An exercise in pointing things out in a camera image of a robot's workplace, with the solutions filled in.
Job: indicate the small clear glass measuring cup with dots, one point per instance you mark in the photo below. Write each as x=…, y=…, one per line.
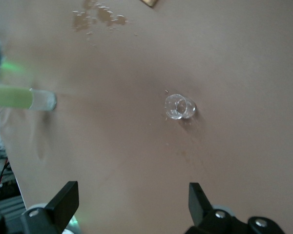
x=178, y=107

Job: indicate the green sleeved glass bottle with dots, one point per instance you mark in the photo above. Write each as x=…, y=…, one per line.
x=14, y=97

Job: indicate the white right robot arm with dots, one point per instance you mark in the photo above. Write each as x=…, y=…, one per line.
x=74, y=229

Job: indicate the wooden cutting board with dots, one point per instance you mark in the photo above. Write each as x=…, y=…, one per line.
x=150, y=2

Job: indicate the brown table cover sheet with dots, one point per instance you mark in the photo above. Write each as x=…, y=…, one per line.
x=234, y=73

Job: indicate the wet liquid spill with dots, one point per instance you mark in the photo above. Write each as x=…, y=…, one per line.
x=83, y=22

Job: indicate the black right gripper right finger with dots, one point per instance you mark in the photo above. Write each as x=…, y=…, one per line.
x=210, y=219

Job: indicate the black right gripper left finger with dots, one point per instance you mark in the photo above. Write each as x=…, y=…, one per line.
x=51, y=219

